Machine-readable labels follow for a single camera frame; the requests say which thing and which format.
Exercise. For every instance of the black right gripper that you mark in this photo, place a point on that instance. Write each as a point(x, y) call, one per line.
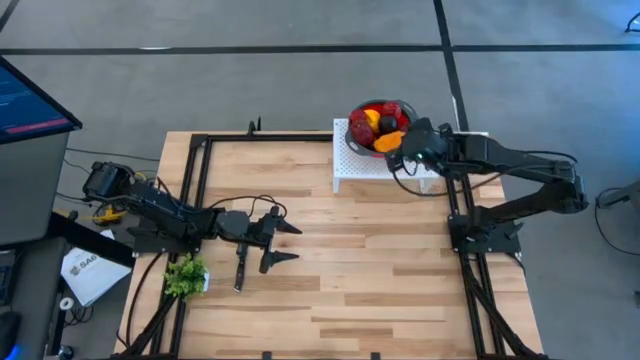
point(427, 145)

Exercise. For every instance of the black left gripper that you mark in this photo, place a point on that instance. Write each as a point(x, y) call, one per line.
point(260, 234)

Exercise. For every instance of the large orange mango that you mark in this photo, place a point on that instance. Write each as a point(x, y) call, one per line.
point(388, 142)

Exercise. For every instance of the black round fruit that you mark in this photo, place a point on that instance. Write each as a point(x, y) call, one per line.
point(387, 124)

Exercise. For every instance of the red apple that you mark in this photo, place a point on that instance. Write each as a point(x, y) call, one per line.
point(392, 109)

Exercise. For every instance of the yellow fruit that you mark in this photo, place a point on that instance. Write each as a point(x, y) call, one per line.
point(372, 119)

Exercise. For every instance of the large dark red fruit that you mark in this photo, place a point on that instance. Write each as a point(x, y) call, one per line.
point(361, 133)

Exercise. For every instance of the small red round fruit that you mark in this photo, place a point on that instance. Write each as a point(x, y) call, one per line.
point(357, 116)

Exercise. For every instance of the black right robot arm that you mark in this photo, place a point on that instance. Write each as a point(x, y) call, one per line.
point(525, 162)

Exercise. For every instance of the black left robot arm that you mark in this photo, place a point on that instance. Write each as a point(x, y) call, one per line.
point(150, 205)

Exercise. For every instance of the dark bowl of fruit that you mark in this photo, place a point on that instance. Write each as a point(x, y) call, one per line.
point(374, 107)

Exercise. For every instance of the white perforated shelf riser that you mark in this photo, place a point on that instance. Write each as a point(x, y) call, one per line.
point(370, 167)

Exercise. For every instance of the green plant white pot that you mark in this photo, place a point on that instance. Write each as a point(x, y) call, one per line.
point(185, 275)

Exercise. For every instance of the white printed booklet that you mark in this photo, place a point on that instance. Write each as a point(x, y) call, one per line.
point(90, 275)

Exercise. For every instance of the white tape roll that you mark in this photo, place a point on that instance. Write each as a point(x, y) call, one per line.
point(66, 303)

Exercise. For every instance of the grey furniture foot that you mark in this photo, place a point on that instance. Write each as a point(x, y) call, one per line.
point(622, 195)

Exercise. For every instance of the dark operator desk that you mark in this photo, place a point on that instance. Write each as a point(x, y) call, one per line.
point(35, 300)

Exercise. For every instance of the large display screen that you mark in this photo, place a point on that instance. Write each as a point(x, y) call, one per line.
point(25, 105)

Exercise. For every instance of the black aluminium table frame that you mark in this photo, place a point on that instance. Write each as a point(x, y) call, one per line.
point(200, 170)

